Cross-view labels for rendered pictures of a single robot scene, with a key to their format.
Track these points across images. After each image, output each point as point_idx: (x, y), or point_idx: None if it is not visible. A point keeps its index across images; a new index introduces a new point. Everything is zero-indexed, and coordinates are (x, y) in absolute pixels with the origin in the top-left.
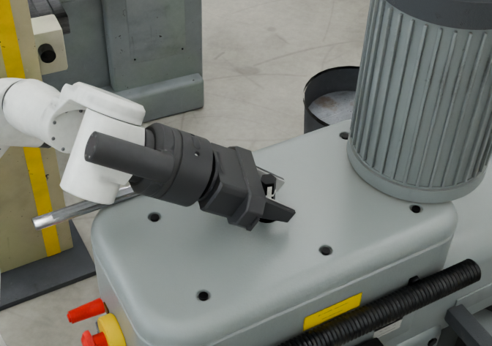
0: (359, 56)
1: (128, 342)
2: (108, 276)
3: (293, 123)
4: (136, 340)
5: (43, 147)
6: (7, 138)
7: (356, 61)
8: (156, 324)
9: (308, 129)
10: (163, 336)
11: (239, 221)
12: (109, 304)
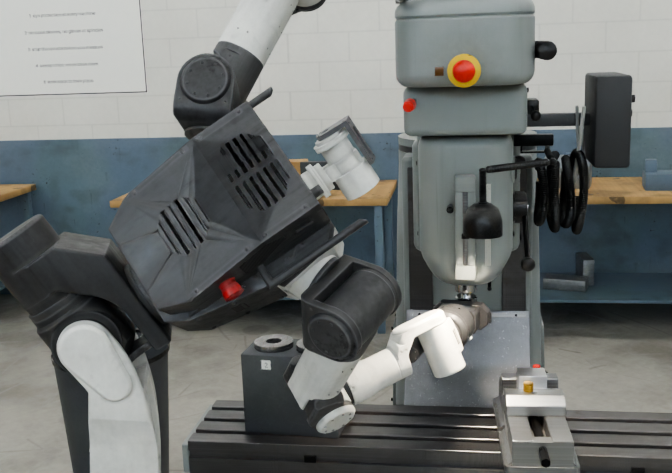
0: (7, 405)
1: (484, 54)
2: (456, 11)
3: (2, 472)
4: (504, 26)
5: (321, 2)
6: None
7: (8, 410)
8: None
9: (83, 396)
10: (525, 1)
11: None
12: (447, 55)
